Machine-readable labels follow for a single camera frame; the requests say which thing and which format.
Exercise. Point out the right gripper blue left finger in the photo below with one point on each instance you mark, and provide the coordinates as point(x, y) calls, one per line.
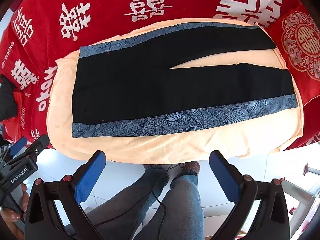
point(75, 189)

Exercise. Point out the person's jeans leg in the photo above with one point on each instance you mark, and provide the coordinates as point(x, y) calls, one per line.
point(121, 216)
point(181, 214)

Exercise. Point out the metal rack at right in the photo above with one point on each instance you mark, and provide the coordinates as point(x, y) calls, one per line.
point(308, 203)

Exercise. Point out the red sofa cover white characters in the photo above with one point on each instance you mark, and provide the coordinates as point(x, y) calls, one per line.
point(42, 31)

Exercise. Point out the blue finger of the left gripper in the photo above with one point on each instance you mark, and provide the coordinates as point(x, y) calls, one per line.
point(15, 149)
point(37, 146)

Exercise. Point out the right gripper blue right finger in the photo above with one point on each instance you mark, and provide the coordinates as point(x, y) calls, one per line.
point(238, 190)

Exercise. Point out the red embroidered cushion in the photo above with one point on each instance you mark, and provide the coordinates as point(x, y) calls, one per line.
point(297, 37)

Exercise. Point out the person's left jeans leg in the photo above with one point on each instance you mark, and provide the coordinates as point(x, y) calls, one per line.
point(121, 216)

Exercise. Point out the person's left hand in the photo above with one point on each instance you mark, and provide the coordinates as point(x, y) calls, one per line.
point(14, 202)

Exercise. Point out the person's right jeans leg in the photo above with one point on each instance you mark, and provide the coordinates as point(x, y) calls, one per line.
point(181, 214)

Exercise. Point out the black pants with blue trim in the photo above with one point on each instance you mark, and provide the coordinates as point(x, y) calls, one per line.
point(176, 79)

